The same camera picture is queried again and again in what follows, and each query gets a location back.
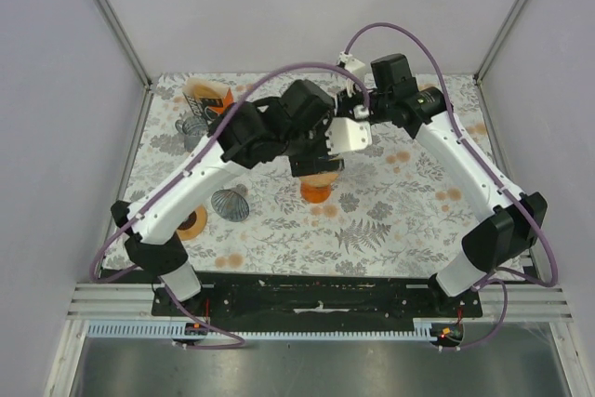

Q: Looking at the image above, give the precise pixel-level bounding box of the coffee filter package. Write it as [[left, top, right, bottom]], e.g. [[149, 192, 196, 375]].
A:
[[182, 77, 234, 125]]

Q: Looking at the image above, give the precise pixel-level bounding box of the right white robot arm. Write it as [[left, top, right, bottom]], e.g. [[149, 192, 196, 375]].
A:
[[326, 52, 548, 317]]

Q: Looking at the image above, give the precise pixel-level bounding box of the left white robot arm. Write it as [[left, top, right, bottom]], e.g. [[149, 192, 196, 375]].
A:
[[111, 79, 370, 316]]

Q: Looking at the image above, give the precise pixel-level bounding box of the grey glass dripper cone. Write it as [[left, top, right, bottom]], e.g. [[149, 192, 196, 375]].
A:
[[211, 184, 250, 222]]

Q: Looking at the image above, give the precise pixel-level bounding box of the orange glass carafe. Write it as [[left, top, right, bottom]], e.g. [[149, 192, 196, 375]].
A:
[[300, 183, 332, 204]]

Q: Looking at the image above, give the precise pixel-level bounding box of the floral tablecloth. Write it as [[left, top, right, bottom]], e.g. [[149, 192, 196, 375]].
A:
[[124, 73, 492, 277]]

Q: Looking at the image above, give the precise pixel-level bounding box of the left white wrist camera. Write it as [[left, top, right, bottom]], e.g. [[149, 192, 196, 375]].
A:
[[324, 117, 372, 155]]

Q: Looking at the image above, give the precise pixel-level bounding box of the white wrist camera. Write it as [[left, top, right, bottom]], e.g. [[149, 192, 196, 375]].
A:
[[324, 117, 372, 155], [337, 52, 366, 81]]

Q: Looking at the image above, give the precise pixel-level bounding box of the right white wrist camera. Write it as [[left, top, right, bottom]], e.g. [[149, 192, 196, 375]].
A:
[[337, 52, 366, 81]]

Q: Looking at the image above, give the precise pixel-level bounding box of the black mounting base plate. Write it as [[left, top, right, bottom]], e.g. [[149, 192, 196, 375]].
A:
[[151, 271, 483, 329]]

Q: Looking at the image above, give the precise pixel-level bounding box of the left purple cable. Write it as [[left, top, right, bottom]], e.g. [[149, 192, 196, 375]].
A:
[[90, 61, 373, 351]]

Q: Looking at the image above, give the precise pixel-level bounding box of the purple cable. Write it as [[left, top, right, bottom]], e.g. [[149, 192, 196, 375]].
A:
[[343, 22, 559, 352], [90, 61, 373, 351]]

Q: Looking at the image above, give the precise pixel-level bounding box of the white slotted cable duct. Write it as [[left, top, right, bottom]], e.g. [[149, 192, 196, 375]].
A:
[[86, 317, 461, 339]]

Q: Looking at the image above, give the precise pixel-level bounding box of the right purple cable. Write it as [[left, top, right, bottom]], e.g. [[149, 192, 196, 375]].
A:
[[343, 22, 559, 352]]

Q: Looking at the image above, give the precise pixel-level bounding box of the aluminium frame rail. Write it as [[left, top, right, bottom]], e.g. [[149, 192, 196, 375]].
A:
[[67, 283, 573, 323]]

